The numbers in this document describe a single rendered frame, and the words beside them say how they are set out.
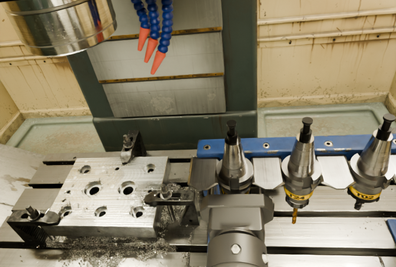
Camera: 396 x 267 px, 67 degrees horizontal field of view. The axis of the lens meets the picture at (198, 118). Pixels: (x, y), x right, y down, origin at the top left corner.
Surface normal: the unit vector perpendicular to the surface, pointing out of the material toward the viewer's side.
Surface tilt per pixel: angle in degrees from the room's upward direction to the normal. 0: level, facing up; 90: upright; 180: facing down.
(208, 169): 0
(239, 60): 90
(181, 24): 88
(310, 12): 90
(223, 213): 0
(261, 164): 0
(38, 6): 90
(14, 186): 24
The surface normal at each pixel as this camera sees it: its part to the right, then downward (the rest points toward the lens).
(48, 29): 0.05, 0.62
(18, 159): 0.29, -0.72
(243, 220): -0.12, -0.77
